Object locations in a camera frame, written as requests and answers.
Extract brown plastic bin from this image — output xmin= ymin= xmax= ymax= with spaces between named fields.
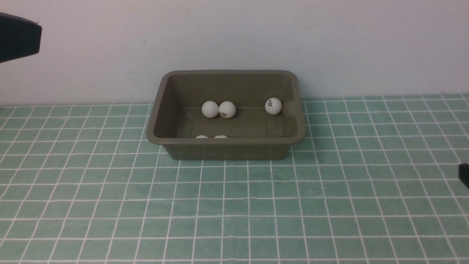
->
xmin=146 ymin=70 xmax=306 ymax=160

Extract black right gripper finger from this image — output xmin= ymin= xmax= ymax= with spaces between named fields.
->
xmin=458 ymin=163 xmax=469 ymax=189

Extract green checkered tablecloth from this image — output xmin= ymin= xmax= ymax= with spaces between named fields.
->
xmin=0 ymin=95 xmax=469 ymax=264

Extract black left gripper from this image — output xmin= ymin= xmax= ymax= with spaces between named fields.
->
xmin=0 ymin=13 xmax=42 ymax=63

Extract plain white ball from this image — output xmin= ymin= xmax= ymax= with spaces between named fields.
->
xmin=265 ymin=98 xmax=283 ymax=116

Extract white ball with logo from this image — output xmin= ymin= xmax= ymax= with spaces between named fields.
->
xmin=218 ymin=101 xmax=236 ymax=119

